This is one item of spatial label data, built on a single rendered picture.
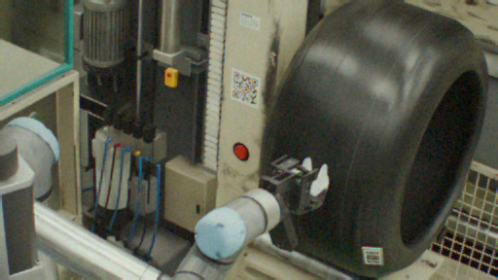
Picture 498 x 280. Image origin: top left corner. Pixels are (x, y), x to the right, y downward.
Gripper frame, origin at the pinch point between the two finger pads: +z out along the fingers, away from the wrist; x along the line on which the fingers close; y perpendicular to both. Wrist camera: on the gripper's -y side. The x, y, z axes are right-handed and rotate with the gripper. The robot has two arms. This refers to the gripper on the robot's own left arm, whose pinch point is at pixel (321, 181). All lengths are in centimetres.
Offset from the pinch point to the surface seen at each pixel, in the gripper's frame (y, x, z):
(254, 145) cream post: -10.4, 29.0, 22.6
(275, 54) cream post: 12.3, 25.8, 20.8
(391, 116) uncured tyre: 14.6, -8.8, 6.7
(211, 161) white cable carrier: -20, 41, 25
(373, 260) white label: -16.0, -10.8, 7.3
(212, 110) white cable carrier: -6.5, 41.5, 23.3
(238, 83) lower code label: 3.2, 34.0, 21.0
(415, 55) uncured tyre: 24.0, -7.5, 16.3
